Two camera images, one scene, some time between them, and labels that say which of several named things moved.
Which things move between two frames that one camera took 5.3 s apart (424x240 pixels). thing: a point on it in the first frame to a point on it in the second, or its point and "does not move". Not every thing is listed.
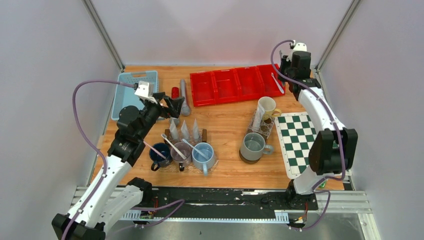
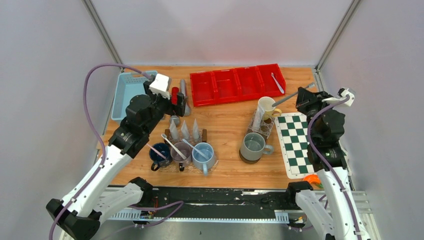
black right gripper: [284, 62] to [304, 98]
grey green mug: [253, 146] does not move
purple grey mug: [178, 158] does not move
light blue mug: [200, 162] does not move
